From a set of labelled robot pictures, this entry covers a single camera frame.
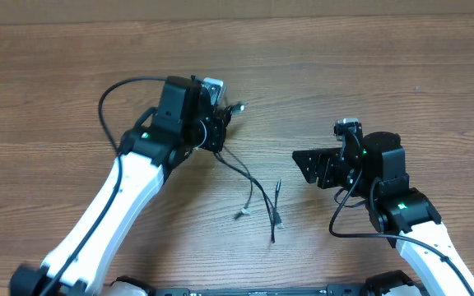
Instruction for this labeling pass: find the thin black audio cable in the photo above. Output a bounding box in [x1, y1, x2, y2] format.
[214, 147, 283, 244]

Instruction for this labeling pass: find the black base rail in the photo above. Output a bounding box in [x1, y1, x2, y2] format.
[149, 284, 376, 296]

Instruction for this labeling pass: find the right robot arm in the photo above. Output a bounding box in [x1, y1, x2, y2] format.
[292, 120, 474, 295]

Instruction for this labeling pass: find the thick black USB cable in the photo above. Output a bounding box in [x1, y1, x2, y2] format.
[211, 101, 286, 230]

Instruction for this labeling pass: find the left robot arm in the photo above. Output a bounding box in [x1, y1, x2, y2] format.
[9, 76, 232, 295]

